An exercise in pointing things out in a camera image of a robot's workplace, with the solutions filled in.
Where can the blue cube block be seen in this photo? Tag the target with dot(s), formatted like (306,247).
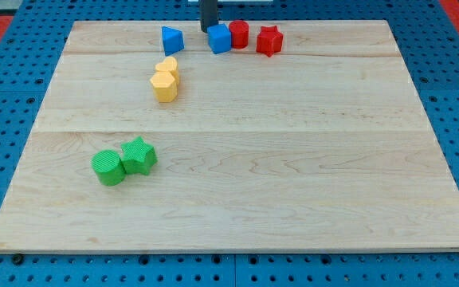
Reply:
(219,38)

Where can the blue triangle block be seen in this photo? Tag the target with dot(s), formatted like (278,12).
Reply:
(172,40)

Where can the light wooden board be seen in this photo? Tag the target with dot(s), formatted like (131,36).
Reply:
(324,147)

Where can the yellow hexagon block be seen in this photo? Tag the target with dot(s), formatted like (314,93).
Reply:
(164,87)

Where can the green star block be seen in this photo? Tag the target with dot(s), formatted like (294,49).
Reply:
(138,156)

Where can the yellow heart block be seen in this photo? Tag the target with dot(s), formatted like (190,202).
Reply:
(169,64)

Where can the red star block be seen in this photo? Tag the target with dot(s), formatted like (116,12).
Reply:
(269,40)

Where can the red cylinder block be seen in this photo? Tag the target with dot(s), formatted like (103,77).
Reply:
(239,34)

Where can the green cylinder block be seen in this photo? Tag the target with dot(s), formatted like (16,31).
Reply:
(108,167)

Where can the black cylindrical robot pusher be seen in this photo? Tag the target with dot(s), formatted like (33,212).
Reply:
(208,14)

